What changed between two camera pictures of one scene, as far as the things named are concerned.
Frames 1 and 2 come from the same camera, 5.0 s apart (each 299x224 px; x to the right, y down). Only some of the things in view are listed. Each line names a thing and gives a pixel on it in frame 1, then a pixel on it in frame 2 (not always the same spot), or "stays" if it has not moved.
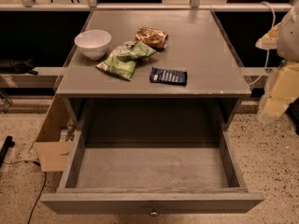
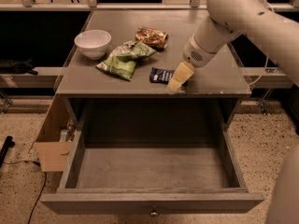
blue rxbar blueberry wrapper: x=170 y=77 stays
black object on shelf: x=8 y=65 stays
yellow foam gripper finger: x=286 y=90 to x=193 y=53
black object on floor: x=7 y=144 stays
